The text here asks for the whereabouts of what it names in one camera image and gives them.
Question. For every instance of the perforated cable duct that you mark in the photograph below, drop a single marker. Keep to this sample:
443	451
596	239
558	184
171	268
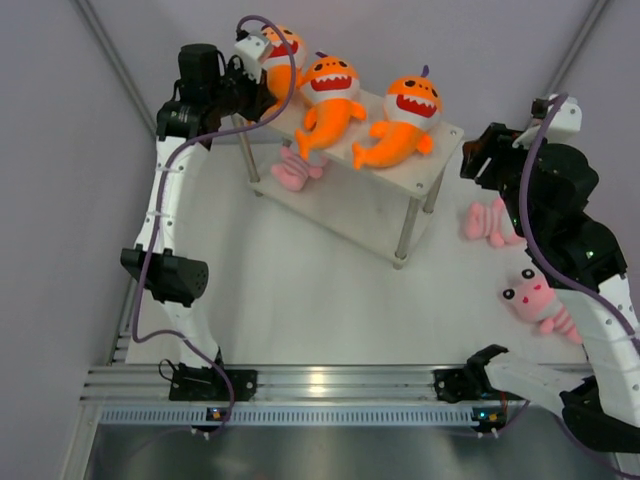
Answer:
248	415

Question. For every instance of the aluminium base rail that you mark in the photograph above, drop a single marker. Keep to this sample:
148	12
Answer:
278	384

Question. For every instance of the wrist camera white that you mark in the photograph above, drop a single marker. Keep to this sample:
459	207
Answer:
253	49
566	123

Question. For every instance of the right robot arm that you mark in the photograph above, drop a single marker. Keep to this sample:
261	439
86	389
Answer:
546	188

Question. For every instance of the large orange shark plush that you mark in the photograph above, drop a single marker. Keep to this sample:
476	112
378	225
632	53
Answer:
412	108

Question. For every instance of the pink plush under shelf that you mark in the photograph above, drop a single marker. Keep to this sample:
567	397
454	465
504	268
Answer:
293	172

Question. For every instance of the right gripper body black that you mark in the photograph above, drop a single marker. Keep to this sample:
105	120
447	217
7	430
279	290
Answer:
502	171

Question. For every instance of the pink frog plush front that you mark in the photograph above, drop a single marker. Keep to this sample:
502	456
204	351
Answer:
534	301

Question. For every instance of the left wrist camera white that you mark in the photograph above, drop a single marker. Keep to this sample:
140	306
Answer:
253	49

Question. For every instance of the pink striped plush middle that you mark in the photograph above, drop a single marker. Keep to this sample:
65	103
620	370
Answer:
491	222

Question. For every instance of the white two-tier shelf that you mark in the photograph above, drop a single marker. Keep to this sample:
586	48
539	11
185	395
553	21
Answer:
382	207

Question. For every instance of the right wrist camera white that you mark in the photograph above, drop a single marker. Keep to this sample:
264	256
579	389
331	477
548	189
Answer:
566	123

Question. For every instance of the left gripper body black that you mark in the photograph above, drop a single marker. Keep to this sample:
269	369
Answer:
240	93

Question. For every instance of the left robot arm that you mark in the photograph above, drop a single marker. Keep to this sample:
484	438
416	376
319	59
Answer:
209	88

